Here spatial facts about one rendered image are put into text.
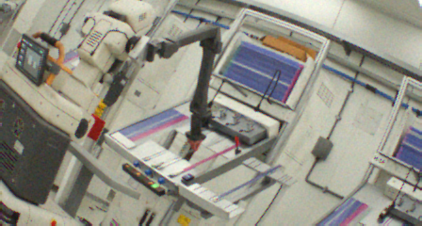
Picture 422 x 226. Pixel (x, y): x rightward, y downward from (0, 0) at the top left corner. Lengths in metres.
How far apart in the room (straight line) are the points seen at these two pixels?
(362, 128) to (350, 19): 1.16
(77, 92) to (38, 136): 0.50
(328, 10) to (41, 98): 3.82
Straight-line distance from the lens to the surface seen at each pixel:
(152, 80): 4.64
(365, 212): 2.80
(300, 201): 4.89
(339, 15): 5.49
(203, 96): 3.15
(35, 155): 2.27
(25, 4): 7.32
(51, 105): 2.23
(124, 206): 3.68
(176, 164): 3.23
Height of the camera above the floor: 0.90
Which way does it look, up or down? 5 degrees up
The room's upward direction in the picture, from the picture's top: 30 degrees clockwise
